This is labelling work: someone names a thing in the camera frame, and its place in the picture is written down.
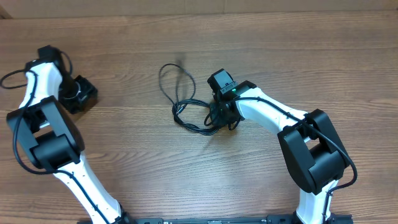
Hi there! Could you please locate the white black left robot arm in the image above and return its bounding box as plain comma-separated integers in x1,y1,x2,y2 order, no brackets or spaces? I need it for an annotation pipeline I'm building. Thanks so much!
6,45,132,223

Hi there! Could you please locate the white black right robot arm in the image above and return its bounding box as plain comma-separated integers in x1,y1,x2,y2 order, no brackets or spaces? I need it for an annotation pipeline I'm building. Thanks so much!
206,69,354,223

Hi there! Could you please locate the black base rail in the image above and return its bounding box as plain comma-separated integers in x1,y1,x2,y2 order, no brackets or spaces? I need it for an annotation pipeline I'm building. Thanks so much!
133,213,354,224

